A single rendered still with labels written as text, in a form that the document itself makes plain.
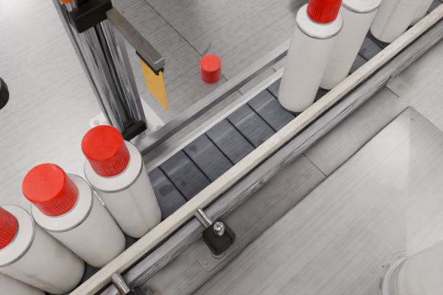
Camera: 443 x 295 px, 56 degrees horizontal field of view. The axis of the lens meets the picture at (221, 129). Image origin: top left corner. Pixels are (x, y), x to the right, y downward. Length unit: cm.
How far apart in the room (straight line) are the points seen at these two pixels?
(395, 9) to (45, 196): 52
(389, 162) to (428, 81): 21
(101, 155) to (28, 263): 12
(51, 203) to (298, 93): 34
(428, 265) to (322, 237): 14
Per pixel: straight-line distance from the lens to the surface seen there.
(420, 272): 46
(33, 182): 35
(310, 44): 48
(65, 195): 35
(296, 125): 55
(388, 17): 68
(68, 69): 73
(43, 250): 41
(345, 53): 56
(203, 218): 49
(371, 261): 55
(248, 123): 58
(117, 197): 39
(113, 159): 35
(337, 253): 54
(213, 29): 75
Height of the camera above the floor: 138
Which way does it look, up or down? 61 degrees down
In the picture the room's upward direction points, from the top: 2 degrees clockwise
